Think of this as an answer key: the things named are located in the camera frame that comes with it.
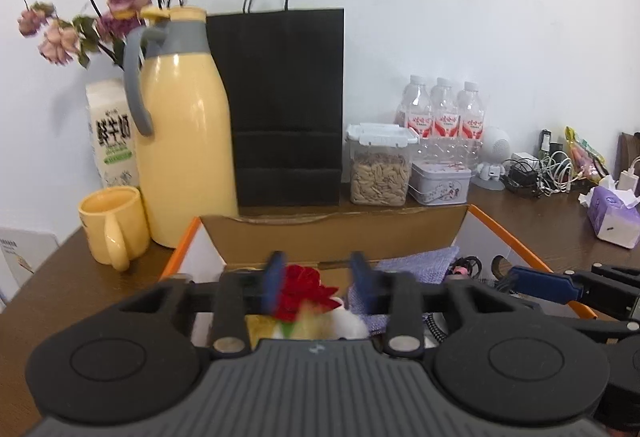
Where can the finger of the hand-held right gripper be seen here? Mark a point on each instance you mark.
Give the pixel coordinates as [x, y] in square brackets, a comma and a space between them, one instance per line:
[535, 284]
[615, 328]

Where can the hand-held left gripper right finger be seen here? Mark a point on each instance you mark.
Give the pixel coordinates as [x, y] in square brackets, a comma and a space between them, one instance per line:
[362, 287]

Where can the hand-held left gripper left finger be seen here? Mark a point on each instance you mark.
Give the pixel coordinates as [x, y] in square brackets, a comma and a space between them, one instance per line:
[274, 282]

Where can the red artificial rose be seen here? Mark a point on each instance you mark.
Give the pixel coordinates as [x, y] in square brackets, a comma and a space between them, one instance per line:
[300, 289]

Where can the yellow white plush paw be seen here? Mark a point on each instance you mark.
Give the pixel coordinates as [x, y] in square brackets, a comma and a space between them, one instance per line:
[350, 324]

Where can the orange cardboard box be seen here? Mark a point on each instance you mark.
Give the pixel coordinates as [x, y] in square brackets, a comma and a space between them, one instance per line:
[340, 232]

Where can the purple woven cloth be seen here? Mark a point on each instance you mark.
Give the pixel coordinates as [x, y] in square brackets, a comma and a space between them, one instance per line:
[425, 264]

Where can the purple tissue pack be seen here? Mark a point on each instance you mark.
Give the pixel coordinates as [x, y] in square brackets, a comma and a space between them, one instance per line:
[612, 217]

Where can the black power adapter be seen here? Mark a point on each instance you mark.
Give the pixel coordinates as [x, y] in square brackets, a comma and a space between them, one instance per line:
[522, 177]

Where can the clear seed container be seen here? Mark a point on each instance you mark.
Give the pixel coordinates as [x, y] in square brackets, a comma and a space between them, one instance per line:
[377, 177]

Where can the grey metal tin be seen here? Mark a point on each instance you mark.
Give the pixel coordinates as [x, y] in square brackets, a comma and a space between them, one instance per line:
[440, 187]

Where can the colourful snack packet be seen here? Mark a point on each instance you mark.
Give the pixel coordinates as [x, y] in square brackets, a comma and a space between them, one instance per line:
[585, 152]

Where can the white charger plug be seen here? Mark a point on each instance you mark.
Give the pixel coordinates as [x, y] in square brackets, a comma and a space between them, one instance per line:
[631, 179]

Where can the black upright device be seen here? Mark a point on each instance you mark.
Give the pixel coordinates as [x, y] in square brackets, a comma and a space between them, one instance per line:
[545, 142]

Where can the white robot-shaped speaker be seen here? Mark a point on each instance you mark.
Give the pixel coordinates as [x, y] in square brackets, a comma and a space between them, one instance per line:
[495, 142]

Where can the yellow thermos jug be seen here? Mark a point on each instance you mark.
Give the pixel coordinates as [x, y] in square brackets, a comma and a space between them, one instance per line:
[190, 142]

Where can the dark brown object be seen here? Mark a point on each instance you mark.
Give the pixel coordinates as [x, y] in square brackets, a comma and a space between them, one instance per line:
[627, 147]

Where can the yellow mug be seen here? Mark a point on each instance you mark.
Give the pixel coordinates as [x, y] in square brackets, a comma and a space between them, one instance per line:
[117, 222]

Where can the black paper bag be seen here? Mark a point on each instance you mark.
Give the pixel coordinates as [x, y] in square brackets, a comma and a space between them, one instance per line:
[285, 107]

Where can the white milk carton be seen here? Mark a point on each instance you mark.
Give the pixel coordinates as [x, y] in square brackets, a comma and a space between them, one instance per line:
[112, 137]

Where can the white leaflet against wall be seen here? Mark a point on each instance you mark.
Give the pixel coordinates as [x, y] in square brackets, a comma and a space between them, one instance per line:
[25, 247]

